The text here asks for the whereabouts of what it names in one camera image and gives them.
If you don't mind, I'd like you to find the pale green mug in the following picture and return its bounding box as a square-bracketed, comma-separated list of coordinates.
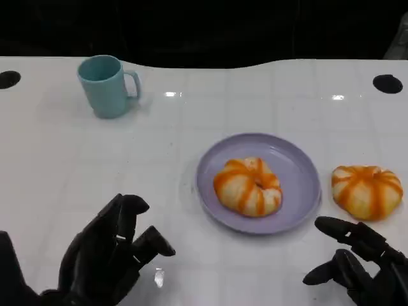
[77, 54, 143, 119]

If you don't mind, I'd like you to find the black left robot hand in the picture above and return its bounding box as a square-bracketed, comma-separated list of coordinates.
[40, 193, 177, 306]

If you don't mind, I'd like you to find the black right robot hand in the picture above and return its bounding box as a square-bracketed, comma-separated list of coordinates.
[302, 216, 408, 306]

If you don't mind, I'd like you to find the lilac plate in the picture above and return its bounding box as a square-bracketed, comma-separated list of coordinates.
[196, 133, 322, 236]

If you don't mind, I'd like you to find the grey background equipment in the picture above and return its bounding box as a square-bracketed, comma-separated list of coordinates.
[384, 12, 408, 60]

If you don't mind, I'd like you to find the orange white toy bread roll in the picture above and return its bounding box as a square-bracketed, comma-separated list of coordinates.
[331, 164, 404, 221]
[212, 156, 284, 218]

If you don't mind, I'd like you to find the black table grommet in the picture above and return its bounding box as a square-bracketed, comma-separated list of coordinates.
[0, 70, 22, 89]
[372, 74, 404, 94]

